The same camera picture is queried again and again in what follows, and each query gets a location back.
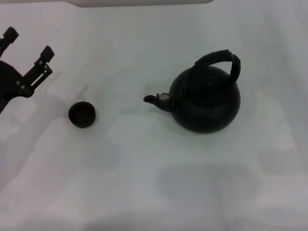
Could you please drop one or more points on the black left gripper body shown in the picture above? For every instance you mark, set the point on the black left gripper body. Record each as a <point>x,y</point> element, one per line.
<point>8,81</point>

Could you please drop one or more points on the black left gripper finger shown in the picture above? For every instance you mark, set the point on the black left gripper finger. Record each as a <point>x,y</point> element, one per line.
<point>45,55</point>
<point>10,34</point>

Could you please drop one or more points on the small dark teacup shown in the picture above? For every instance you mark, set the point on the small dark teacup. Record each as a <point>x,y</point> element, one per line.
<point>81,115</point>

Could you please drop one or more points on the black round teapot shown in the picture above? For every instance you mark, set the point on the black round teapot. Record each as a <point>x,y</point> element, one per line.
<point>204,108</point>

